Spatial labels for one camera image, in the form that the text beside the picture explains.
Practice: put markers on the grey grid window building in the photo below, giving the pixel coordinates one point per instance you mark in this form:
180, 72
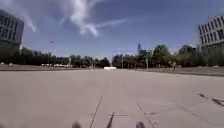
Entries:
10, 30

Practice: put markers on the row of trees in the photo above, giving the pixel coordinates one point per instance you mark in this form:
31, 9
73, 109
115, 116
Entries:
160, 56

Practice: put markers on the grey stone slab plaza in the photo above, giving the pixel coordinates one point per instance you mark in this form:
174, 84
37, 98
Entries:
110, 93

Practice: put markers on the pale grid window building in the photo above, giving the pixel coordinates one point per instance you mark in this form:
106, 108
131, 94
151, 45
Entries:
212, 31

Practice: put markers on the low white barrier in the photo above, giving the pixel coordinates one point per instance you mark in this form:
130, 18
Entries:
110, 68

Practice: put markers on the raised grass bed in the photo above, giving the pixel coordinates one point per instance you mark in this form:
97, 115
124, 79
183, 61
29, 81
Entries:
30, 67
190, 70

